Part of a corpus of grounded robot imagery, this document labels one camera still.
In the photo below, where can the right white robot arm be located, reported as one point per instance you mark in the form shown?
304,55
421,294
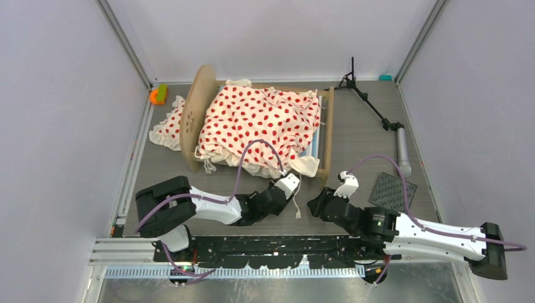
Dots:
479,248

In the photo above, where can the wooden pet bed frame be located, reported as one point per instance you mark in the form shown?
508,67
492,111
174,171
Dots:
204,89

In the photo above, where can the strawberry print ruffled blanket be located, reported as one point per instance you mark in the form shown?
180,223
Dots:
265,130

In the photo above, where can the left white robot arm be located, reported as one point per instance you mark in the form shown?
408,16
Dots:
164,208

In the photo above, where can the strawberry print small pillow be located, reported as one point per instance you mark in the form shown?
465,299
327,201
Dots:
167,132

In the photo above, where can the orange green toy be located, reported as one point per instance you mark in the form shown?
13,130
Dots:
159,95

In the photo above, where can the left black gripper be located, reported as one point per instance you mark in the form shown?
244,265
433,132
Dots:
277,211

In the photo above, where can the black perforated pad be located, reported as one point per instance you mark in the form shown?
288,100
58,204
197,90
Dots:
388,193

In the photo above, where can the teal small block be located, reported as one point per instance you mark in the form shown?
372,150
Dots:
386,77

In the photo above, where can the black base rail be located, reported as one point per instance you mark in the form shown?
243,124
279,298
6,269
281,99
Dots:
329,256

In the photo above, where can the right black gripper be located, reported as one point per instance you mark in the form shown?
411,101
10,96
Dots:
317,204

